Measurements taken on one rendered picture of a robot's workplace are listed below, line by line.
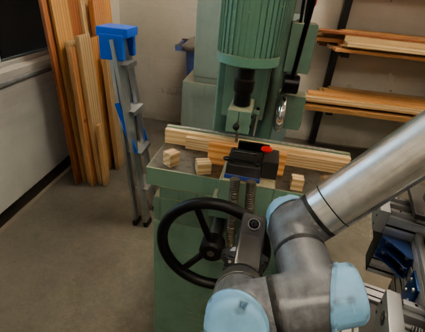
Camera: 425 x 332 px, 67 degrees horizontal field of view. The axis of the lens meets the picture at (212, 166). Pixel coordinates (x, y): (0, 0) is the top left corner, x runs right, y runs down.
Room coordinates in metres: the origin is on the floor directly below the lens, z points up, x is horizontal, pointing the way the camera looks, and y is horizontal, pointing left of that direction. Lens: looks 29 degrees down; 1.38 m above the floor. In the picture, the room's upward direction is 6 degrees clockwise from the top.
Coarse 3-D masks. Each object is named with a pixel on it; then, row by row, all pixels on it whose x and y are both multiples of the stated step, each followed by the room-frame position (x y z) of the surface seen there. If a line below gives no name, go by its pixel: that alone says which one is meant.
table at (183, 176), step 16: (176, 144) 0.98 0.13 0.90; (160, 160) 0.86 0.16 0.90; (192, 160) 0.88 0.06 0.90; (160, 176) 0.81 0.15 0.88; (176, 176) 0.80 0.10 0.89; (192, 176) 0.79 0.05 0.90; (208, 176) 0.80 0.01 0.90; (288, 176) 0.84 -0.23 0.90; (304, 176) 0.85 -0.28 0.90; (208, 192) 0.79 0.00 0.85; (288, 192) 0.76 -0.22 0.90; (304, 192) 0.76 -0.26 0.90
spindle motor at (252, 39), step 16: (224, 0) 0.91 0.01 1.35; (240, 0) 0.87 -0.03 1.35; (256, 0) 0.86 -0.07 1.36; (272, 0) 0.87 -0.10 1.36; (288, 0) 0.90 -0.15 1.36; (224, 16) 0.91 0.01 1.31; (240, 16) 0.87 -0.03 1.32; (256, 16) 0.86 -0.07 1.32; (272, 16) 0.87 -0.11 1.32; (224, 32) 0.89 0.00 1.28; (240, 32) 0.87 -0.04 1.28; (256, 32) 0.86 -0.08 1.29; (272, 32) 0.88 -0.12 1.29; (224, 48) 0.90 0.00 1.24; (240, 48) 0.87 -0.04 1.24; (256, 48) 0.86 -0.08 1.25; (272, 48) 0.88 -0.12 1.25; (240, 64) 0.86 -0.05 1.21; (256, 64) 0.86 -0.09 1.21; (272, 64) 0.88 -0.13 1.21
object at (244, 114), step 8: (232, 104) 0.95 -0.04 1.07; (232, 112) 0.90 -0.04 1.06; (240, 112) 0.89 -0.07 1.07; (248, 112) 0.89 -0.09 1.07; (232, 120) 0.90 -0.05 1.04; (240, 120) 0.89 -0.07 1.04; (248, 120) 0.89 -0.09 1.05; (232, 128) 0.90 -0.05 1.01; (240, 128) 0.89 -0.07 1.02; (248, 128) 0.89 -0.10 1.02
